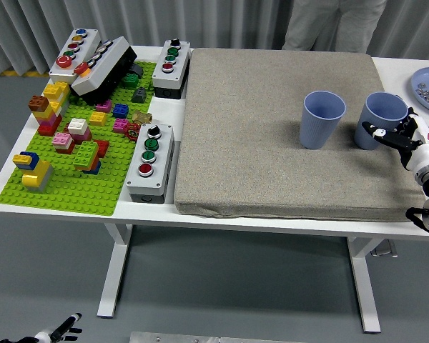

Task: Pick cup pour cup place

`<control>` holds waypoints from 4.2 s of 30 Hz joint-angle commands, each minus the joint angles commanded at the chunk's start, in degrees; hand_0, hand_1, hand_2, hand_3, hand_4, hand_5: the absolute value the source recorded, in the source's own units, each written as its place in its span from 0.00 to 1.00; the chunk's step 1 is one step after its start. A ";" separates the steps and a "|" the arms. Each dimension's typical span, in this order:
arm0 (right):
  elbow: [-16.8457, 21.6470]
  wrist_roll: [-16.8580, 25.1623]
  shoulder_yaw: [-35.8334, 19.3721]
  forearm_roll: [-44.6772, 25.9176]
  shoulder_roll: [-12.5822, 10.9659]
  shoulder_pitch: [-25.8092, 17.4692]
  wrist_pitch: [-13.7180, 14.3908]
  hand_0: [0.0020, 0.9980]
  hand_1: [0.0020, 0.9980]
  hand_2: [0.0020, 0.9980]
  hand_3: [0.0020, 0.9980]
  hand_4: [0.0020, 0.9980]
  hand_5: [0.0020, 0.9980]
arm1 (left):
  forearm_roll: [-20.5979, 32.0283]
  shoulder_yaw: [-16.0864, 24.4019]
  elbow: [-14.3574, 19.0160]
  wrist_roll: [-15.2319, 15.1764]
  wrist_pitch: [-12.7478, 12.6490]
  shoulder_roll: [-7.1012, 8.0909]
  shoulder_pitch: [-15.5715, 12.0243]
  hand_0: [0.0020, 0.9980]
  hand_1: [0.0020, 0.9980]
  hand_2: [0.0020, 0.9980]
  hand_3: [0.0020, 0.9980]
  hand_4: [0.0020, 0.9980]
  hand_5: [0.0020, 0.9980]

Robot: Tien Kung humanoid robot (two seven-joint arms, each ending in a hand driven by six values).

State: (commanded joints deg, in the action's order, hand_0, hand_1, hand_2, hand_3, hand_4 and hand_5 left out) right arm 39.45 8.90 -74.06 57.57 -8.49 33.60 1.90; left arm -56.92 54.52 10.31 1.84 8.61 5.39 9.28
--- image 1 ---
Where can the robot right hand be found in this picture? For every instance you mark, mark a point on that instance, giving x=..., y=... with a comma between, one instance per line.
x=423, y=151

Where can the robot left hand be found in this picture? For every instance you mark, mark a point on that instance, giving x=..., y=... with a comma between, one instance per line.
x=59, y=330

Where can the blue ribbed plastic cup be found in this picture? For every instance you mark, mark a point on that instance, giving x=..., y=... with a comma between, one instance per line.
x=384, y=109
x=314, y=132

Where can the blue plate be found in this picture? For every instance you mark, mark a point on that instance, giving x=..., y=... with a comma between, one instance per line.
x=425, y=76

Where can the white table leg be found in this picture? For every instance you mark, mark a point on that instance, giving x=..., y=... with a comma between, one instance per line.
x=116, y=268
x=364, y=286

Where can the grey floor pedal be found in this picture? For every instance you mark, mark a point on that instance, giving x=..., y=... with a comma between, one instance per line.
x=384, y=250

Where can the green brick baseplate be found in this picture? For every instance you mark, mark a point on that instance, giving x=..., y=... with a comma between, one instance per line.
x=75, y=193

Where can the silver metal plate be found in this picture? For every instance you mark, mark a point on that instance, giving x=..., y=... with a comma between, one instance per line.
x=200, y=337

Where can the blue yellow grey brick stack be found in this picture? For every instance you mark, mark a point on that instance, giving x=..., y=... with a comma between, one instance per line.
x=35, y=175

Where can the person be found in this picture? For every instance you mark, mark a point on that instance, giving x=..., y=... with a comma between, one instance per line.
x=325, y=25

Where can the grey-brown cushion mat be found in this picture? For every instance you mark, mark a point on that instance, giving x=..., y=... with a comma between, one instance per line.
x=254, y=143

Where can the green orange red brick stack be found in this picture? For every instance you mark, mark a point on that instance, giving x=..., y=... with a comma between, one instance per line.
x=86, y=153

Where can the pink white red brick stack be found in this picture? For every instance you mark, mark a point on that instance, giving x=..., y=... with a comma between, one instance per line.
x=62, y=141

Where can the grey box with black knob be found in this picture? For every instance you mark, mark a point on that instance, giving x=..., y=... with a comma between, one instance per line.
x=164, y=157
x=181, y=68

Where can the magenta brick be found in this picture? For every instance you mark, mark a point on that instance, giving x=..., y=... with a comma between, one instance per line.
x=121, y=125
x=104, y=106

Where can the brown yellow red brick tower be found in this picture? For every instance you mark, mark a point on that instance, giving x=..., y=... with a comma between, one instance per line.
x=44, y=114

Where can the brass valve red handwheel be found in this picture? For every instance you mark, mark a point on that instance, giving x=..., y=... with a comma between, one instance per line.
x=141, y=117

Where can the yellow white brick stack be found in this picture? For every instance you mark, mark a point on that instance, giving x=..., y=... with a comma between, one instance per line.
x=57, y=91

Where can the grey sloped brick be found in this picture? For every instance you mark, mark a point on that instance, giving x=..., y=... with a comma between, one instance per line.
x=138, y=95

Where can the yellow floor tape stripe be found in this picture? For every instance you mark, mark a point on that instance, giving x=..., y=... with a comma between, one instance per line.
x=7, y=73

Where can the dark grey curved piece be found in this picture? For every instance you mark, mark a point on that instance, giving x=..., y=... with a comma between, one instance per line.
x=137, y=70

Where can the white control box black base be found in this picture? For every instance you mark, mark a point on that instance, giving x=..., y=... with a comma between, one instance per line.
x=109, y=60

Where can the grey pleated curtain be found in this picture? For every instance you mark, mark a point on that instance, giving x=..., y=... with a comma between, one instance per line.
x=164, y=21

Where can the white five-button control box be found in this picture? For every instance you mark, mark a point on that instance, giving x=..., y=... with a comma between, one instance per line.
x=90, y=35

